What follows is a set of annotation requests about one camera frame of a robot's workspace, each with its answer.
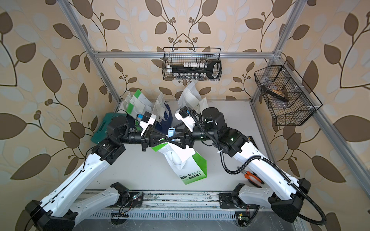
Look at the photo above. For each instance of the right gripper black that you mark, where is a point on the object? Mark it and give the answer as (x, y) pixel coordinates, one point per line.
(184, 140)

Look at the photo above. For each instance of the white bag back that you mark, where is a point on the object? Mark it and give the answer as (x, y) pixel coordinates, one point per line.
(189, 97)

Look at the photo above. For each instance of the light blue stapler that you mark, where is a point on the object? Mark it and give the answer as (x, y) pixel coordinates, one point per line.
(171, 132)

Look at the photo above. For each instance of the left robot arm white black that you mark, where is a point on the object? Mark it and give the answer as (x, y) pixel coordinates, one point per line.
(102, 156)

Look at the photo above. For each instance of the object in right basket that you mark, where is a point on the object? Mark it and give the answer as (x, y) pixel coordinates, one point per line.
(275, 93)

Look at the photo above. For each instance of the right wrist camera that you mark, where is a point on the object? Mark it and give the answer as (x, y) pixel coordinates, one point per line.
(183, 114)

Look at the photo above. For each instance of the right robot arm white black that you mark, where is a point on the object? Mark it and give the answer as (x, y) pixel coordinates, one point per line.
(286, 195)

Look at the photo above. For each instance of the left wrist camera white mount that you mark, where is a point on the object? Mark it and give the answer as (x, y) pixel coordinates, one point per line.
(146, 120)

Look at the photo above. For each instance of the back wire basket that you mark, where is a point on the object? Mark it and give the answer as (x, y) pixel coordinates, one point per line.
(180, 55)

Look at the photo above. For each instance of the green white cool tea bag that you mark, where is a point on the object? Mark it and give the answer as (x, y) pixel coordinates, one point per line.
(141, 104)

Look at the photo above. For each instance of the wire basket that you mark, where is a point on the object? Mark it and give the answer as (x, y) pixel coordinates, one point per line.
(180, 55)
(301, 105)

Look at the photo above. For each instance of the orange handled pliers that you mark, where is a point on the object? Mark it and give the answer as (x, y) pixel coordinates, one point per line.
(253, 179)

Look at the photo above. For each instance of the right wire basket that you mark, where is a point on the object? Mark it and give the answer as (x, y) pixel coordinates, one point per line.
(301, 105)

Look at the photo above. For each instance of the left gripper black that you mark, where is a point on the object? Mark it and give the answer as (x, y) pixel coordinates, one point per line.
(151, 137)

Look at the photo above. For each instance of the black socket set holder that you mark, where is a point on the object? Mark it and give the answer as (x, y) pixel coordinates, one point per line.
(203, 70)

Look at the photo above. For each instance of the green plastic tool case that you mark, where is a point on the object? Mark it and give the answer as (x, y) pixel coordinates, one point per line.
(101, 131)

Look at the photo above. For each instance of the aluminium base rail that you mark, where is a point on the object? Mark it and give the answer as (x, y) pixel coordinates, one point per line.
(161, 201)

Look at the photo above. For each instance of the small dark navy bag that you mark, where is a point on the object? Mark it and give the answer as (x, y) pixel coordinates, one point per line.
(127, 105)

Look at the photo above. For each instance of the blue takeaway bag white handles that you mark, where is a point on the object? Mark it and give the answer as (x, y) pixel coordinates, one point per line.
(164, 115)

